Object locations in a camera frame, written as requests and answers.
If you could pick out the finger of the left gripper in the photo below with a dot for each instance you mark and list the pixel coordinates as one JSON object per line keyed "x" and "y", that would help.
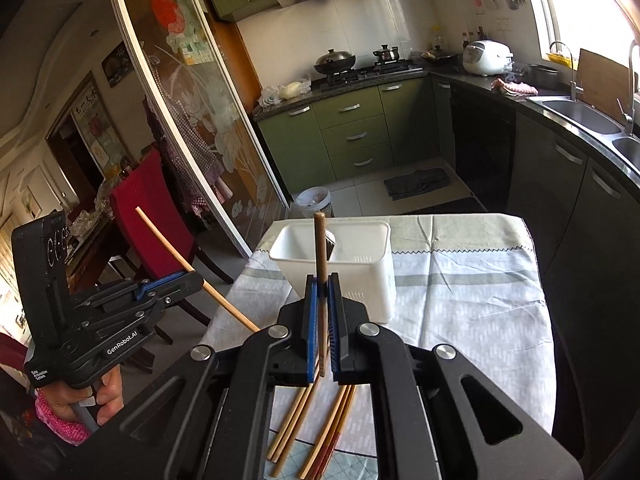
{"x": 166, "y": 303}
{"x": 177, "y": 286}

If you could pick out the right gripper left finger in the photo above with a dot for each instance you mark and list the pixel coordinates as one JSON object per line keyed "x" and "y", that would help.
{"x": 296, "y": 362}

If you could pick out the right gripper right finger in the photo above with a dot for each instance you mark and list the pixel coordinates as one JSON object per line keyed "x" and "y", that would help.
{"x": 348, "y": 362}

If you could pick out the dark brown chopstick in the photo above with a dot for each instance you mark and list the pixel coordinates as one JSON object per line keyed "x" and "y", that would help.
{"x": 322, "y": 276}

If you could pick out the green kitchen cabinets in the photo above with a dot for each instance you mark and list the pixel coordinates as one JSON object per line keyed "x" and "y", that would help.
{"x": 352, "y": 133}

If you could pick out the person's left hand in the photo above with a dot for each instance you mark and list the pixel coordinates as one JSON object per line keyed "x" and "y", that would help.
{"x": 109, "y": 396}

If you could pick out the white plastic utensil holder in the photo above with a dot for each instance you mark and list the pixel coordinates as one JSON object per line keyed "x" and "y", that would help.
{"x": 361, "y": 257}

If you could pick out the red chair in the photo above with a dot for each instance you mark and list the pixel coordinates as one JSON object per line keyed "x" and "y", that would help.
{"x": 145, "y": 213}

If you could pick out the red-tipped chopstick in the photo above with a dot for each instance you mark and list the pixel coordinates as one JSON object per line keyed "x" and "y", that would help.
{"x": 329, "y": 447}

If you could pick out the checkered hanging apron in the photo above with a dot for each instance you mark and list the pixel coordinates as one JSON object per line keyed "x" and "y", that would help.
{"x": 203, "y": 155}

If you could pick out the white trash bin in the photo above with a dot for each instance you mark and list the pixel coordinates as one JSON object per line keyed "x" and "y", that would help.
{"x": 312, "y": 200}

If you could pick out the white striped tablecloth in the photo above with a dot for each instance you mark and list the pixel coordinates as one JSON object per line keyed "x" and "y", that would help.
{"x": 468, "y": 280}

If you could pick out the brown wooden chopstick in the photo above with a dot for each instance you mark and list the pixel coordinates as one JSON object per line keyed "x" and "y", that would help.
{"x": 321, "y": 440}

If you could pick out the dark floor cloth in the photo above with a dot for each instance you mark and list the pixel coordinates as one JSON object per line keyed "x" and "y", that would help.
{"x": 419, "y": 182}

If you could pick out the black floor mat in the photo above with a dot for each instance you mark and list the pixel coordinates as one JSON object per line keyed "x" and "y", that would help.
{"x": 467, "y": 205}

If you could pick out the glass sliding door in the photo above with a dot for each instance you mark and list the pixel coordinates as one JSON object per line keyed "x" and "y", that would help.
{"x": 192, "y": 71}

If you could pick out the black wok with lid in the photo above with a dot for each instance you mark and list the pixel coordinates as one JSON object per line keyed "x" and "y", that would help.
{"x": 334, "y": 62}

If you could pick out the small steel pot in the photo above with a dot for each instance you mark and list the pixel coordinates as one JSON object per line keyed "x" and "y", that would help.
{"x": 386, "y": 54}

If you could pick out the red dish cloth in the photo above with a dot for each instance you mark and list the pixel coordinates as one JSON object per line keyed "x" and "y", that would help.
{"x": 513, "y": 88}

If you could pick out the white rice cooker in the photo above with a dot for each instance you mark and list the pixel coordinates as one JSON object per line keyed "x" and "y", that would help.
{"x": 487, "y": 58}

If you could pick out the stainless steel sink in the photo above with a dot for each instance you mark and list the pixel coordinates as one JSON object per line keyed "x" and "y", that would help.
{"x": 587, "y": 118}

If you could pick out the wooden cutting board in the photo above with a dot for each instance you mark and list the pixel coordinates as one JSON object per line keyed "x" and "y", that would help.
{"x": 608, "y": 85}

